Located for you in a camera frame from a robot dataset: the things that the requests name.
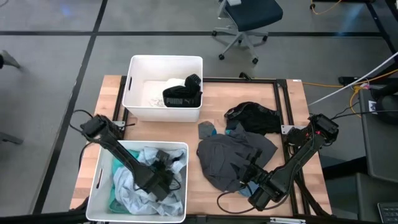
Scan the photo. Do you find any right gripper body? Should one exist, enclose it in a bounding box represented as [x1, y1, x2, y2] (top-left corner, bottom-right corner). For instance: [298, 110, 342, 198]
[242, 161, 265, 184]

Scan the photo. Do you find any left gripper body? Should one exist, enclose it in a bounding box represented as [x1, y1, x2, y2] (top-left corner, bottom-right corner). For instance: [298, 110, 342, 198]
[150, 149, 171, 171]

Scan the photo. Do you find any dark grey garment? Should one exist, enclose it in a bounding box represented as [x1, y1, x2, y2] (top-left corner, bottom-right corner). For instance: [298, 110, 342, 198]
[196, 123, 279, 193]

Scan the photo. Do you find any teal blue garment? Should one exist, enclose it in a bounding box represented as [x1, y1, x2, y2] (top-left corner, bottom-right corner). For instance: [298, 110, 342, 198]
[108, 149, 141, 214]

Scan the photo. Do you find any grey sock with blue toe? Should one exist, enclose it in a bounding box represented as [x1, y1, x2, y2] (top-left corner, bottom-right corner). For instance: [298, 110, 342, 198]
[198, 121, 218, 140]

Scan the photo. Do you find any light blue sock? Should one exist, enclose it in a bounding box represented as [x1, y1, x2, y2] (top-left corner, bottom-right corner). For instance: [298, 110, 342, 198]
[238, 182, 261, 197]

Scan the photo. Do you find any black garment with grey band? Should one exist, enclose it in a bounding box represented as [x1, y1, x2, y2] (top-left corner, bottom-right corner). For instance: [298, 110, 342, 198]
[223, 101, 282, 136]

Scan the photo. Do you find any silver metal strip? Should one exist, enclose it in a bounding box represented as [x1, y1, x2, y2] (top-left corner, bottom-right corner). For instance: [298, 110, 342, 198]
[269, 217, 307, 224]

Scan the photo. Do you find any black Puma garment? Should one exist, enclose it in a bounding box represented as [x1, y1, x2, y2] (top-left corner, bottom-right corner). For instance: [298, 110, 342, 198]
[162, 73, 203, 109]

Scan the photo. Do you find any white garment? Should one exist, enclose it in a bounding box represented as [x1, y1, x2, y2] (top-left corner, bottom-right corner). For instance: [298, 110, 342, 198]
[141, 78, 187, 108]

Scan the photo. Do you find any white woven-pattern plastic basket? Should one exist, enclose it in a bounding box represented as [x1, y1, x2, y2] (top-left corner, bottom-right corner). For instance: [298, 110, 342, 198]
[122, 55, 204, 123]
[85, 139, 190, 223]

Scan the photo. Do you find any dark grey desk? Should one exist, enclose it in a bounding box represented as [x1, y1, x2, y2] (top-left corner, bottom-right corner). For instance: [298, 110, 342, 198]
[357, 85, 398, 184]
[356, 172, 398, 223]

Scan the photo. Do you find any office chair with grey base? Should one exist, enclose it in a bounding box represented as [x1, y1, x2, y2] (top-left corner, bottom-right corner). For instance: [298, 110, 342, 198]
[212, 0, 284, 65]

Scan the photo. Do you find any black computer keyboard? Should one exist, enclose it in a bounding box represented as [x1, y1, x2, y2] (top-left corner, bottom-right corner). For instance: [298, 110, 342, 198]
[377, 202, 398, 224]

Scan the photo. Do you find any grey furniture leg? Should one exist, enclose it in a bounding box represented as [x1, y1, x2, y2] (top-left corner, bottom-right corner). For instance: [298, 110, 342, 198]
[0, 132, 24, 146]

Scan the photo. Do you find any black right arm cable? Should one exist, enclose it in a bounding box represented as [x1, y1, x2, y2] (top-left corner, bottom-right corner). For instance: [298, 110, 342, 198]
[216, 183, 290, 215]

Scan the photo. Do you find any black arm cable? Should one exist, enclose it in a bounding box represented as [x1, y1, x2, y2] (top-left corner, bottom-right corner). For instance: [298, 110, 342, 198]
[68, 109, 95, 135]
[216, 183, 290, 215]

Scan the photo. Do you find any black aluminium table frame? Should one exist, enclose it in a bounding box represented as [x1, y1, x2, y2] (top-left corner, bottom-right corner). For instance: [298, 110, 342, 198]
[111, 75, 312, 217]

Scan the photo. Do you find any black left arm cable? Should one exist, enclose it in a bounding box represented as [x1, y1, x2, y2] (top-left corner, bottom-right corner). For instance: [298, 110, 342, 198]
[68, 109, 95, 135]

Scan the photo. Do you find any yellow cable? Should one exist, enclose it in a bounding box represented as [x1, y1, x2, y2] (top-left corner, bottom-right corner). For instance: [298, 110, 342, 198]
[310, 0, 343, 16]
[303, 68, 398, 118]

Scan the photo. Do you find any white cable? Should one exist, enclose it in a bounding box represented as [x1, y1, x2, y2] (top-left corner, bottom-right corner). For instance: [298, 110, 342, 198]
[307, 51, 398, 106]

